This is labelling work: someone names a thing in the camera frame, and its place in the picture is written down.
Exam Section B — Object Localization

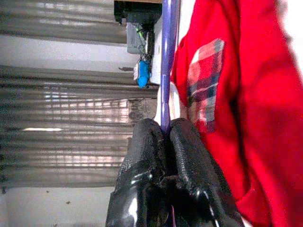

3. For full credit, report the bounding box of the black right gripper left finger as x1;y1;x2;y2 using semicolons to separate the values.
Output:
106;118;171;227

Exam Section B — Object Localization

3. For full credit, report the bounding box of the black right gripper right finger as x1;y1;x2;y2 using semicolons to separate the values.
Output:
169;117;246;227

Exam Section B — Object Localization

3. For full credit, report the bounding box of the red shirt plaid pocket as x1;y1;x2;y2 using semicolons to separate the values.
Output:
170;0;303;227

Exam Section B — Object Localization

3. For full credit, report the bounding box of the purple plastic hanger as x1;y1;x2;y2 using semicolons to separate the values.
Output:
160;0;182;135

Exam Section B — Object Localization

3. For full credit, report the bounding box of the blue bag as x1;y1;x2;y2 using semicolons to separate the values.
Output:
134;59;152;88

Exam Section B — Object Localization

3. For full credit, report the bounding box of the grey window curtain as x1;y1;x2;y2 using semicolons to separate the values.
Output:
0;0;127;44
0;65;158;187

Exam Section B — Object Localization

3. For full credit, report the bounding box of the white plastic box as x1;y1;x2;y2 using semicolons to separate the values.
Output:
126;22;150;54

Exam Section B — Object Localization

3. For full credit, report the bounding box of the black equipment case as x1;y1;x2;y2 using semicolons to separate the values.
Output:
113;0;164;24

